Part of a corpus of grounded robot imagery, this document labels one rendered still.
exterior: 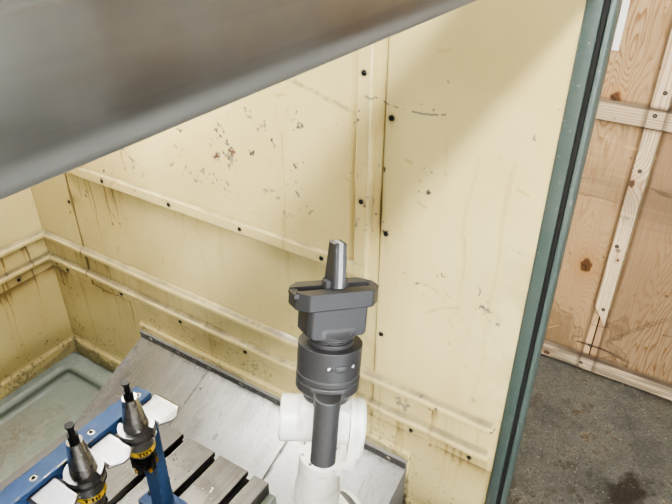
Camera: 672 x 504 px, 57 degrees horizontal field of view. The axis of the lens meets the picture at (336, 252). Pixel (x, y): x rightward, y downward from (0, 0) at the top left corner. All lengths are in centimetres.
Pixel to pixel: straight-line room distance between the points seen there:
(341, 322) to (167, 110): 66
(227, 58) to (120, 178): 148
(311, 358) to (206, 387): 98
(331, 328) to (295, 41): 63
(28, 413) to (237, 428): 80
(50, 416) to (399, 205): 144
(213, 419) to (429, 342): 70
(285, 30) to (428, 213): 92
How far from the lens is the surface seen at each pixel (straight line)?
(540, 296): 111
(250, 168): 132
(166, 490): 142
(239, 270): 149
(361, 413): 88
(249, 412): 170
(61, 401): 225
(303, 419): 87
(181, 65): 18
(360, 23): 25
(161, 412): 120
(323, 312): 80
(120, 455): 115
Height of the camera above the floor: 206
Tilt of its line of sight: 32 degrees down
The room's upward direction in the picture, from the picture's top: straight up
